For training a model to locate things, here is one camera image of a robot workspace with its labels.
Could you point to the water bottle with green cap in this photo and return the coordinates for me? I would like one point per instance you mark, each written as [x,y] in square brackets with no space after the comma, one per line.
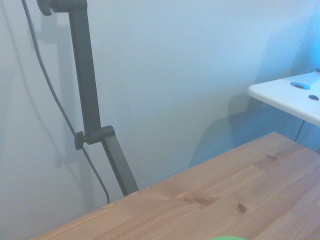
[228,238]

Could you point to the white board with holes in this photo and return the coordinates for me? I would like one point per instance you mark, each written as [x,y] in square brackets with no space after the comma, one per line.
[280,97]

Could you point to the dark articulated camera stand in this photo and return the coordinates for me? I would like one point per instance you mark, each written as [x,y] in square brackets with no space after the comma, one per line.
[85,75]

